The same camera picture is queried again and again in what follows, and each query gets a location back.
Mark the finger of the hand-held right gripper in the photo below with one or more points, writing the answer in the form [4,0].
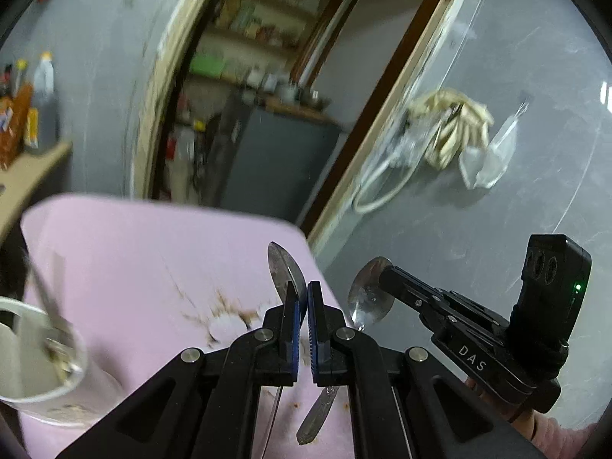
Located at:
[430,296]

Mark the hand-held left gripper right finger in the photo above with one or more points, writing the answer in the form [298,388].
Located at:
[314,339]

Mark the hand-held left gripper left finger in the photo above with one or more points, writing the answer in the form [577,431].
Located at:
[296,339]

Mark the white cup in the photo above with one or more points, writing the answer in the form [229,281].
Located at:
[28,368]

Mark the person's right forearm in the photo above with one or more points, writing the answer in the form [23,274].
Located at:
[564,440]

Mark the person's right hand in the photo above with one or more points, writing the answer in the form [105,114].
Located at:
[523,426]

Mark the clear plastic bag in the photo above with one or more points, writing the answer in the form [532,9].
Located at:
[492,158]

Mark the pink floral cloth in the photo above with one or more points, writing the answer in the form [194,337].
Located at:
[143,258]

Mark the grey cabinet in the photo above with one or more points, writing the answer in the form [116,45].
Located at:
[277,162]

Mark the wooden board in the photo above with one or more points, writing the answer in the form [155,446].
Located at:
[306,111]

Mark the green box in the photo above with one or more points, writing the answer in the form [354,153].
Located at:
[206,64]

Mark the wooden shelf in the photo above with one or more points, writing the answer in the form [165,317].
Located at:
[33,172]

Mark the dark sauce bottle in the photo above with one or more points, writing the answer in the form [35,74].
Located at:
[9,79]

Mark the wooden door frame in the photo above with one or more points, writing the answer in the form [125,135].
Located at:
[143,119]

